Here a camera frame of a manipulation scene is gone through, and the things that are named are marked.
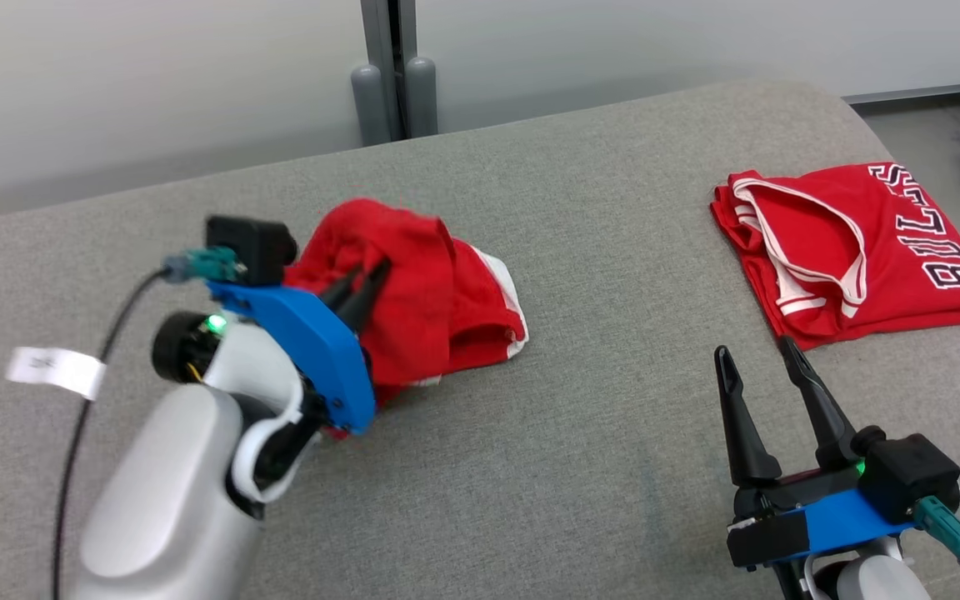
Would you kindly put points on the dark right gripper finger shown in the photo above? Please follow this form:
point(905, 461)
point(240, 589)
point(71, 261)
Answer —
point(742, 425)
point(817, 400)

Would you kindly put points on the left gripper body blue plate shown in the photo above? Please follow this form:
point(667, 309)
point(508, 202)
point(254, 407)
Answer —
point(313, 342)

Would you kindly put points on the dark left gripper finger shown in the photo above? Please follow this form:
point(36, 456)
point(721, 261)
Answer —
point(340, 287)
point(366, 296)

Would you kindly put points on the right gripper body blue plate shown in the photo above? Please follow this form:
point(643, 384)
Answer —
point(830, 521)

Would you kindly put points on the red shorts with white trim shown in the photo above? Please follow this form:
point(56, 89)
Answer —
point(413, 292)

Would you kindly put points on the red Bulls basketball jersey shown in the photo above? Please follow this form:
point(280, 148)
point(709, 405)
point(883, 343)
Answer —
point(880, 250)

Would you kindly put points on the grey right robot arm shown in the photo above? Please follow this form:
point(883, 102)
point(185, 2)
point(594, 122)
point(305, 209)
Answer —
point(880, 583)

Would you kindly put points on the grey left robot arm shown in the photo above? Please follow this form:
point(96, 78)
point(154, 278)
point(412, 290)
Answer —
point(163, 500)

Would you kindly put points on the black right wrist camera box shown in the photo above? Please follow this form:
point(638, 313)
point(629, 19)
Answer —
point(909, 475)

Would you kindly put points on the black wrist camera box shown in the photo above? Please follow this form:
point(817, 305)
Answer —
point(909, 475)
point(251, 250)

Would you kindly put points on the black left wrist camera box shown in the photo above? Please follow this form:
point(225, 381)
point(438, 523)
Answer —
point(251, 250)

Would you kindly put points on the grey cylindrical post foot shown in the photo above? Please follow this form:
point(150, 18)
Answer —
point(422, 96)
point(368, 104)

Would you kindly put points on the grey partition post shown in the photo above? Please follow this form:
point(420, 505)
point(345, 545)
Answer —
point(376, 50)

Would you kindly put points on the grey partition bottom rail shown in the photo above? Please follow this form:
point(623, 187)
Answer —
point(913, 92)

